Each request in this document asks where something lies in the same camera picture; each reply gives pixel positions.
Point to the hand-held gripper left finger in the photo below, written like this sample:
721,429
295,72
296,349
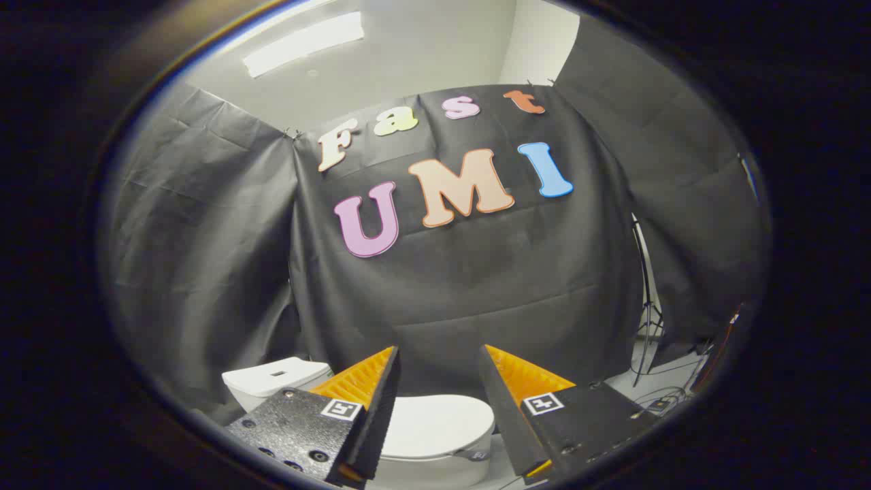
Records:
378,415

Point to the small black box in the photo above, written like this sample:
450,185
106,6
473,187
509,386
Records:
657,404

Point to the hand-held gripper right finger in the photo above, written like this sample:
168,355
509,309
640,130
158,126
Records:
507,422

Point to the white toilet lid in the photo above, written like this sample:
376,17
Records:
435,425

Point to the black backdrop cloth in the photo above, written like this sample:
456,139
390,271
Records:
476,286

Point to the white toilet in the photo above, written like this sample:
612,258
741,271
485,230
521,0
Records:
272,378

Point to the black tripod stand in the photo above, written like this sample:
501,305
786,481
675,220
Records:
645,299

